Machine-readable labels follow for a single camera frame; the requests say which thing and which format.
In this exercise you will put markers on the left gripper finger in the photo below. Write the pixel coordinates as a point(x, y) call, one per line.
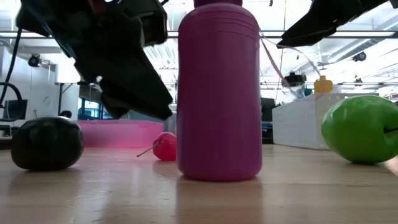
point(130, 74)
point(136, 104)

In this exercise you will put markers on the white perforated bin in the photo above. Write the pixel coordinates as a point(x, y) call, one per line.
point(298, 124)

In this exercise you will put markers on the green apple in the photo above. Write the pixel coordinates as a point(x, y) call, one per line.
point(360, 130)

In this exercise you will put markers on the red cherry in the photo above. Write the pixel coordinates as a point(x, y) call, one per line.
point(166, 146)

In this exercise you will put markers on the purple plastic water bottle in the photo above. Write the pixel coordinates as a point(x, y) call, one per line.
point(217, 93)

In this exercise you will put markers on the black ceiling camera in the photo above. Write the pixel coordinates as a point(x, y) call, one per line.
point(34, 60)
point(359, 56)

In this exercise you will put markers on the black plum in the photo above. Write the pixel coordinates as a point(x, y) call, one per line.
point(46, 143)

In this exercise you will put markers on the pink plastic bin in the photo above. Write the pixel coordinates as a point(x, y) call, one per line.
point(121, 133)

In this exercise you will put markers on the black monitor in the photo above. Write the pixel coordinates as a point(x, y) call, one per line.
point(15, 109)
point(268, 109)

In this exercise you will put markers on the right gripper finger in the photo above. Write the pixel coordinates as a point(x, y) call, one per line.
point(308, 31)

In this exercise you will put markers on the yellow plastic bottle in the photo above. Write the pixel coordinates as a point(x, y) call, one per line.
point(323, 84)

